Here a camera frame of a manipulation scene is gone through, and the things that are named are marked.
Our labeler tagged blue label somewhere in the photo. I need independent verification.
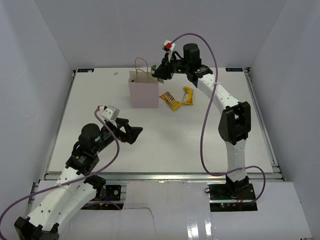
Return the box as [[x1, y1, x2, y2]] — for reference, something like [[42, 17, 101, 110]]
[[76, 68, 95, 73], [225, 67, 244, 72]]

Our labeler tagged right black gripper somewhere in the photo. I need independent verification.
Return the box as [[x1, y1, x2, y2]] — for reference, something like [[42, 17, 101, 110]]
[[153, 52, 191, 80]]

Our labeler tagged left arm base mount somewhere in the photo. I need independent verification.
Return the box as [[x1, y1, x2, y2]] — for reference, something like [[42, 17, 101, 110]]
[[82, 175, 124, 211]]

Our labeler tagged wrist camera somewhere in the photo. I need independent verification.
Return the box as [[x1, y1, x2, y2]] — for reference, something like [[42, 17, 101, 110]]
[[162, 40, 176, 62], [98, 105, 120, 124]]

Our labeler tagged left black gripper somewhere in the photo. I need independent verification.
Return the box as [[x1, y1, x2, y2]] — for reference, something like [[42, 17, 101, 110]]
[[93, 117, 143, 154]]

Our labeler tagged blue label left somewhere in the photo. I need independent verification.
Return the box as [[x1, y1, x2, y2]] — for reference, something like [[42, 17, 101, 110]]
[[76, 68, 95, 73]]

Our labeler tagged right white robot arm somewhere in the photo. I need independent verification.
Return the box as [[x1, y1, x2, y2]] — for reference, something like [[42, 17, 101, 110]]
[[152, 40, 251, 200]]

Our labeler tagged pink paper bag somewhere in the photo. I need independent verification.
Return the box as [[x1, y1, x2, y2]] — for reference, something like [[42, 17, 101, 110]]
[[128, 57, 159, 109]]

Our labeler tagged green snack packet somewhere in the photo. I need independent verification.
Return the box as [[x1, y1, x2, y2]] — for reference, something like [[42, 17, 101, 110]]
[[150, 64, 164, 84]]

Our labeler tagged blue label right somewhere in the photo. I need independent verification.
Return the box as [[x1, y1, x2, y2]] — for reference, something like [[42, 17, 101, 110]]
[[225, 67, 244, 72]]

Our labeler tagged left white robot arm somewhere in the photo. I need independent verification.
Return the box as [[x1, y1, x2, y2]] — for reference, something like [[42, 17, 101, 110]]
[[14, 118, 143, 240]]

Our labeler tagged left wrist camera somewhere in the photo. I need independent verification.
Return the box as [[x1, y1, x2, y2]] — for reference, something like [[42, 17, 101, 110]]
[[98, 105, 120, 124]]

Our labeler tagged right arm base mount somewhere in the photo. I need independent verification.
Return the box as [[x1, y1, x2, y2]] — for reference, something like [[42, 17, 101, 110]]
[[204, 181, 258, 213]]

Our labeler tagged yellow M&M packet centre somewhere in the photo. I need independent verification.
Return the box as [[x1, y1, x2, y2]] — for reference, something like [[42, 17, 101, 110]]
[[159, 91, 182, 111]]

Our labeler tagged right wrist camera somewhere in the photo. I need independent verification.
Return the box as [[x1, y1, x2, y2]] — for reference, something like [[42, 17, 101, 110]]
[[162, 40, 176, 62]]

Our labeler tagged yellow snack bar wrapper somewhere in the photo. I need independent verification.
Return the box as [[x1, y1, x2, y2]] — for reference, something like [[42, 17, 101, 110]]
[[182, 86, 194, 106]]

